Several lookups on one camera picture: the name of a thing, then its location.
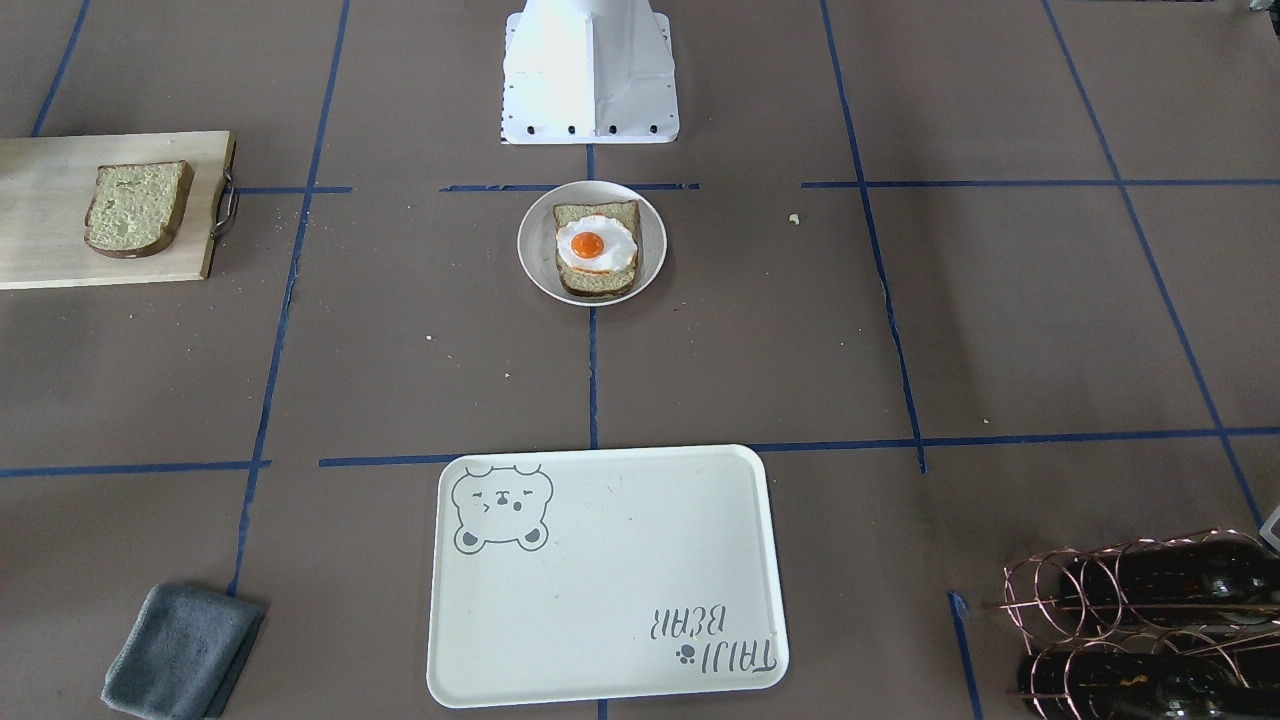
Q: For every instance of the wooden cutting board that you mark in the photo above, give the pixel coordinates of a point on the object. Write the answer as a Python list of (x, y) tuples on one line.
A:
[(48, 183)]

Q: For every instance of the white bear tray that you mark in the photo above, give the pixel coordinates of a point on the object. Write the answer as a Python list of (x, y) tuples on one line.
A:
[(600, 574)]

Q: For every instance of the bread slice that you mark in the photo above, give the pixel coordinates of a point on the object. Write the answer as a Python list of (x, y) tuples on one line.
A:
[(136, 209), (602, 285)]

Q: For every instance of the dark glass bottle upper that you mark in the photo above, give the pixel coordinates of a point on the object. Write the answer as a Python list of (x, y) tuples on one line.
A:
[(1217, 582)]

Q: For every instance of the white round plate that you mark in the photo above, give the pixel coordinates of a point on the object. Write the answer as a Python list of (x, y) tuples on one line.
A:
[(535, 239)]

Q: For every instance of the fried egg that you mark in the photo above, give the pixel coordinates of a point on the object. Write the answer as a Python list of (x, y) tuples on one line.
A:
[(596, 244)]

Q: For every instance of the grey folded cloth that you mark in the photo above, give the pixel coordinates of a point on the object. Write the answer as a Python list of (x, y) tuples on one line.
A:
[(184, 656)]

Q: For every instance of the dark glass bottle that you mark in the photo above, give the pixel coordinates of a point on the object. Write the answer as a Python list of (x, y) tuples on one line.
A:
[(1061, 684), (1217, 582)]

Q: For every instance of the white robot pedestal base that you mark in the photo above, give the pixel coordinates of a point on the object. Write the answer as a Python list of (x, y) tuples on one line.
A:
[(588, 72)]

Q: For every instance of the copper wire bottle rack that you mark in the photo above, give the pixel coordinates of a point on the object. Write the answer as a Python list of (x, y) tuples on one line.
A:
[(1030, 590)]

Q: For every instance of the dark glass bottle lower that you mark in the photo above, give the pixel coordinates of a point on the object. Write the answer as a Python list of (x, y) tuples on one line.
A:
[(1061, 684)]

